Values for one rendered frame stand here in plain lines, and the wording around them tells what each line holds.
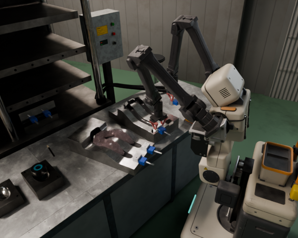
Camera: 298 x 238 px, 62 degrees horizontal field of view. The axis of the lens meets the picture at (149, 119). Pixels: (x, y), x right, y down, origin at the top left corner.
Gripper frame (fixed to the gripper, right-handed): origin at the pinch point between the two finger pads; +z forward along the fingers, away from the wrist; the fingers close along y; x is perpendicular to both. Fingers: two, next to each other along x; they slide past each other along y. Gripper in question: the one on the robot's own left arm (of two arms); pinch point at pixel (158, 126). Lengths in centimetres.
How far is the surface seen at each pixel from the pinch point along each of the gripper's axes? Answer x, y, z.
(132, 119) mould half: -21.1, 5.0, 1.2
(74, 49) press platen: -79, 9, -39
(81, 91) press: -105, -1, 11
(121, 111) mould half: -30.3, 7.2, -2.4
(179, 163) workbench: 3, -19, 46
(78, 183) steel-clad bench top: -6, 61, 10
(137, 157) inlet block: 9.7, 28.4, 2.5
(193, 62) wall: -133, -218, 56
